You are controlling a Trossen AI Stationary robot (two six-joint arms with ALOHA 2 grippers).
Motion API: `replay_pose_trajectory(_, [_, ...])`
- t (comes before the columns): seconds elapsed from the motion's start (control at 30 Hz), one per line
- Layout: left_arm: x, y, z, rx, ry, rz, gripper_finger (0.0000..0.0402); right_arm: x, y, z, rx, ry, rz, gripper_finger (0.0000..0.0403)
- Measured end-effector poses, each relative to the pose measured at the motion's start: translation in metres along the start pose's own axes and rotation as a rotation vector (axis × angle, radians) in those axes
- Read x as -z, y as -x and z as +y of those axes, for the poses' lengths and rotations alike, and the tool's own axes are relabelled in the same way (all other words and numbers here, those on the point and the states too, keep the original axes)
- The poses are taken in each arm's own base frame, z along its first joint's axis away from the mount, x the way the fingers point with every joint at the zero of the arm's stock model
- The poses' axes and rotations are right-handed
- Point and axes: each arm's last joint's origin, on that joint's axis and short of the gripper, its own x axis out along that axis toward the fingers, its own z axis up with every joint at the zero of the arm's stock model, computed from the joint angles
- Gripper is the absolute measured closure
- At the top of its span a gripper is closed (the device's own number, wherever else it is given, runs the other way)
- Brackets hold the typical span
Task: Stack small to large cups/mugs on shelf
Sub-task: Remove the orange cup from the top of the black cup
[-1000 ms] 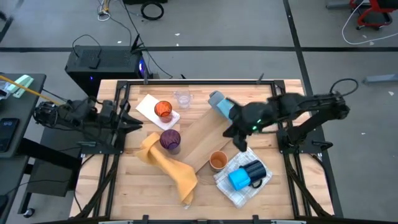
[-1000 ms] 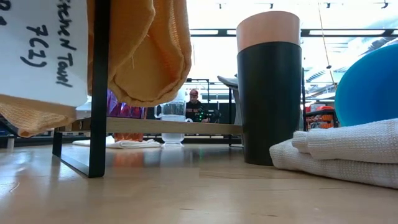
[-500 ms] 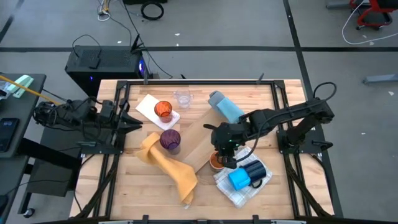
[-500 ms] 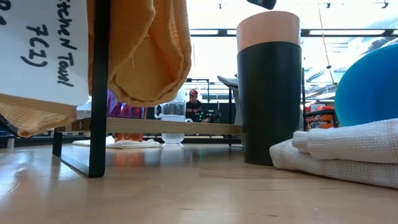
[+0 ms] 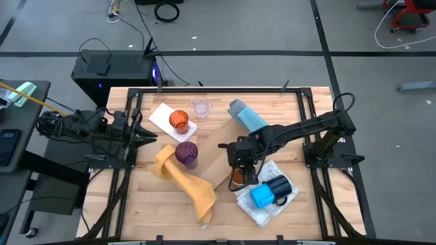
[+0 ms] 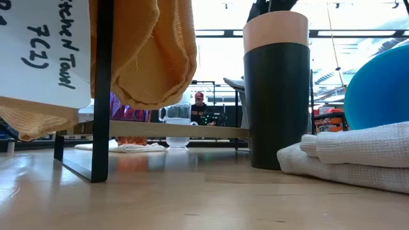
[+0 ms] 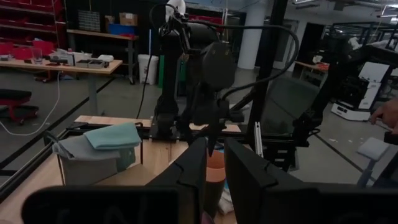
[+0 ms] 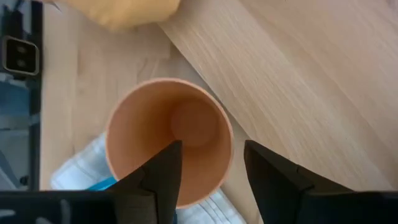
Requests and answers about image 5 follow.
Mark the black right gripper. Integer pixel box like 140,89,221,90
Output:
226,134,266,187

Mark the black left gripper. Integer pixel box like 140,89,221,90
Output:
110,108,158,150

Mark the peach plastic cup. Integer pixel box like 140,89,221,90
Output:
230,169,245,186

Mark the light blue plastic mug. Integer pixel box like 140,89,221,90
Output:
249,183,276,210

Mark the orange faceted tumbler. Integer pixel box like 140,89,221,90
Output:
168,110,190,135

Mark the navy enamel mug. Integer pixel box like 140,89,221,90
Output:
264,174,293,207

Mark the teal towel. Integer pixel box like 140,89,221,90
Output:
236,105,269,133

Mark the grey towel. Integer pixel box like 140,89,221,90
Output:
227,99,248,127

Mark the white folded napkin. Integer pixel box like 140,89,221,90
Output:
148,102,198,143

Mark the purple faceted tumbler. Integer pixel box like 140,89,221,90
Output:
174,141,199,170

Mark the white checked waffle towel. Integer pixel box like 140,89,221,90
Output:
234,159,300,228

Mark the yellow waffle kitchen towel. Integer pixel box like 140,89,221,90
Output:
148,144,217,225

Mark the black computer tower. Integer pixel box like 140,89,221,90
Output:
70,49,161,106

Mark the black equipment stand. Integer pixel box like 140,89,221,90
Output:
18,131,99,239

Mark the black side desk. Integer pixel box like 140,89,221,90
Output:
0,80,52,174

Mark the yellow rod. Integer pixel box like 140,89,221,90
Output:
0,82,69,116

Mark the mint green stapler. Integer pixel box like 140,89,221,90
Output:
6,81,37,108

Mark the black phone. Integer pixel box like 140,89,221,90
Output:
0,128,22,167

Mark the grey flat bar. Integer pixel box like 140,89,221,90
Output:
397,80,436,93

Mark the wooden shelf black metal frame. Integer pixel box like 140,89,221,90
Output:
197,101,270,190

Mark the black cable coil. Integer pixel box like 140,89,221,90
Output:
153,1,181,23

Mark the white floor cable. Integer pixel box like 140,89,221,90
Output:
374,0,436,50

